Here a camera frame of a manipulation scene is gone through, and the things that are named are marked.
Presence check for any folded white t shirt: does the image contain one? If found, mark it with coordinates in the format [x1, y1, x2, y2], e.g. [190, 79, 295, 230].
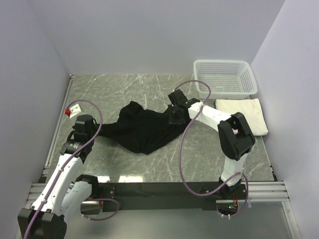
[216, 99, 269, 136]

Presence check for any black t shirt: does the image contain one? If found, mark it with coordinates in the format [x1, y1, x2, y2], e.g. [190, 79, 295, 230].
[99, 101, 190, 155]

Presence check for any aluminium front frame rail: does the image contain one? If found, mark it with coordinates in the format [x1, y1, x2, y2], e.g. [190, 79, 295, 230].
[27, 182, 289, 210]

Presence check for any white perforated plastic basket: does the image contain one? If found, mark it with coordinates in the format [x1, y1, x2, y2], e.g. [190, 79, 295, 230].
[193, 60, 258, 100]

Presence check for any aluminium left side rail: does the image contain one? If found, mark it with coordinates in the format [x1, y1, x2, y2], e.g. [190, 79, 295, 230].
[38, 74, 75, 184]

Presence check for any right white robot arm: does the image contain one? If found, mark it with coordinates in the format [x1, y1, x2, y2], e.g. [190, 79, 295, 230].
[168, 89, 256, 199]

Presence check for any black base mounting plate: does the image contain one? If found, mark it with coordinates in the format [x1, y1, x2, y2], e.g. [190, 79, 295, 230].
[72, 181, 250, 214]

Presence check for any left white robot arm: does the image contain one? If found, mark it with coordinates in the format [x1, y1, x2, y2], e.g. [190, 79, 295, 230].
[17, 115, 100, 239]

